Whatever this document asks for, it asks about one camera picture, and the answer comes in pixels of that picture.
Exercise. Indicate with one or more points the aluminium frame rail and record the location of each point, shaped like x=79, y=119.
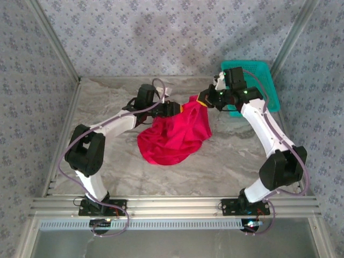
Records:
x=174, y=207

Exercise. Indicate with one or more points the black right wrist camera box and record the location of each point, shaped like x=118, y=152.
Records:
x=234, y=78

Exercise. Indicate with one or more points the teal plastic basket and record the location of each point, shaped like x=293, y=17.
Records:
x=258, y=70

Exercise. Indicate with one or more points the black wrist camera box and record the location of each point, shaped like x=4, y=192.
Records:
x=146, y=95
x=234, y=78

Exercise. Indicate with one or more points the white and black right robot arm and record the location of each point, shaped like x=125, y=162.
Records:
x=268, y=134

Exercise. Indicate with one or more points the circuit board with lit LEDs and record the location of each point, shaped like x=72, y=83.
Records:
x=251, y=224

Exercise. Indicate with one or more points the red t-shirt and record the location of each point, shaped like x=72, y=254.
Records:
x=172, y=139

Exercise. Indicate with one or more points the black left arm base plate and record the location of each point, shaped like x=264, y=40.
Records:
x=118, y=209

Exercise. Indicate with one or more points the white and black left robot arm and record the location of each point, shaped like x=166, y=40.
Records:
x=88, y=156

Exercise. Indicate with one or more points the aluminium corner post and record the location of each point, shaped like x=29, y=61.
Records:
x=56, y=40
x=290, y=40

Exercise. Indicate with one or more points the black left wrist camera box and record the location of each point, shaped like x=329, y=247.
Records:
x=146, y=95

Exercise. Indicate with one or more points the black circuit board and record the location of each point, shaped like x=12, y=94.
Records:
x=100, y=223

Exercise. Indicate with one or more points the white right camera bracket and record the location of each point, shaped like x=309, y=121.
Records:
x=219, y=82

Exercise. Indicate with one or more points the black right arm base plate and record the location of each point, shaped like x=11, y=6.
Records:
x=231, y=208

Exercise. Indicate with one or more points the grey metal panel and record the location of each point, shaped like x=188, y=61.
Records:
x=174, y=244

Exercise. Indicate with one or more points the white left camera bracket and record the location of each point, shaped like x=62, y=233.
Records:
x=167, y=91

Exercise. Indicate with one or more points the white camera bracket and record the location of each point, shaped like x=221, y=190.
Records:
x=219, y=82
x=167, y=91

